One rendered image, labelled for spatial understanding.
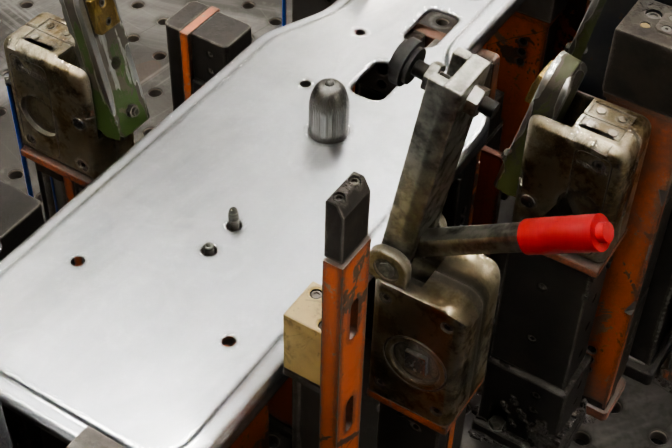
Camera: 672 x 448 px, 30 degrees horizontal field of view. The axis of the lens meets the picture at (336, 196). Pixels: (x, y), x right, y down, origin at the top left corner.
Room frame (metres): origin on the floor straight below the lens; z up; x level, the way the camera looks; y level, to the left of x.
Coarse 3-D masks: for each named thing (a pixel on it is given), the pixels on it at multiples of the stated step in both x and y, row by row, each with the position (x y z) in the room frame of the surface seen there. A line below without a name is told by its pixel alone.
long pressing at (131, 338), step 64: (384, 0) 0.92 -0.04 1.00; (448, 0) 0.92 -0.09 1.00; (512, 0) 0.92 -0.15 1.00; (256, 64) 0.82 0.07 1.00; (320, 64) 0.83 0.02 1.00; (448, 64) 0.83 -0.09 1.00; (192, 128) 0.74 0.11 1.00; (256, 128) 0.74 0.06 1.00; (384, 128) 0.75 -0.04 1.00; (128, 192) 0.67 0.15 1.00; (192, 192) 0.67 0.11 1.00; (256, 192) 0.67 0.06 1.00; (320, 192) 0.67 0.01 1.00; (384, 192) 0.67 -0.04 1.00; (64, 256) 0.60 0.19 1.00; (128, 256) 0.60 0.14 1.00; (192, 256) 0.60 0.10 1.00; (256, 256) 0.60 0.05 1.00; (320, 256) 0.61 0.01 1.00; (0, 320) 0.54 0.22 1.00; (64, 320) 0.54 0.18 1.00; (128, 320) 0.54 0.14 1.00; (192, 320) 0.54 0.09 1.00; (256, 320) 0.55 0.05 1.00; (0, 384) 0.49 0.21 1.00; (64, 384) 0.49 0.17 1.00; (128, 384) 0.49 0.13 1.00; (192, 384) 0.49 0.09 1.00; (256, 384) 0.49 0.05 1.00
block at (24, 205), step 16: (0, 192) 0.68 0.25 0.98; (16, 192) 0.68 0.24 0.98; (0, 208) 0.66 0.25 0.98; (16, 208) 0.67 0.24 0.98; (32, 208) 0.67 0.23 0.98; (0, 224) 0.65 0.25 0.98; (16, 224) 0.65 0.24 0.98; (32, 224) 0.66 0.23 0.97; (0, 240) 0.63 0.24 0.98; (16, 240) 0.65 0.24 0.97; (0, 256) 0.63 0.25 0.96; (16, 416) 0.63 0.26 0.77; (16, 432) 0.64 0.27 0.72; (32, 432) 0.63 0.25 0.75
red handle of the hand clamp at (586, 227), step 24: (552, 216) 0.52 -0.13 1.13; (576, 216) 0.51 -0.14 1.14; (600, 216) 0.51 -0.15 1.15; (432, 240) 0.54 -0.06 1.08; (456, 240) 0.54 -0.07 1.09; (480, 240) 0.53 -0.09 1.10; (504, 240) 0.52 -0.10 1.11; (528, 240) 0.51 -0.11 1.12; (552, 240) 0.50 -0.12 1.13; (576, 240) 0.49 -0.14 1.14; (600, 240) 0.49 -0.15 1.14
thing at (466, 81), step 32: (416, 64) 0.56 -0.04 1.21; (480, 64) 0.56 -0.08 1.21; (448, 96) 0.53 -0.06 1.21; (480, 96) 0.54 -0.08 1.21; (416, 128) 0.54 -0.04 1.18; (448, 128) 0.53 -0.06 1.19; (416, 160) 0.54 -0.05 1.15; (448, 160) 0.55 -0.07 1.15; (416, 192) 0.54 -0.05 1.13; (416, 224) 0.54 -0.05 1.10
